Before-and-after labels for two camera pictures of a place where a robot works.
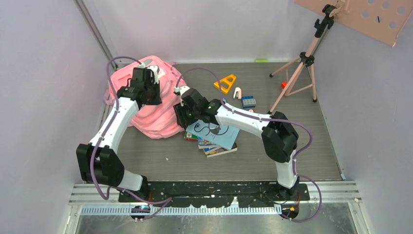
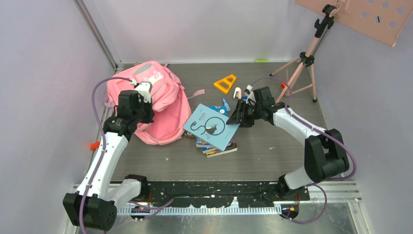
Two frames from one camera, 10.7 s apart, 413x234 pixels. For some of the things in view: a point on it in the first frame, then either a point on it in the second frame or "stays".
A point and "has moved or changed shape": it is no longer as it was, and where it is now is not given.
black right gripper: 182,121 to 241,107
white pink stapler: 237,93 stays
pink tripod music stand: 384,19 stays
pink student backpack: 155,121 has moved or changed shape
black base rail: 215,194 stays
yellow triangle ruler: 225,83 stays
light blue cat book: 223,136 stays
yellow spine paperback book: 218,152 to 206,147
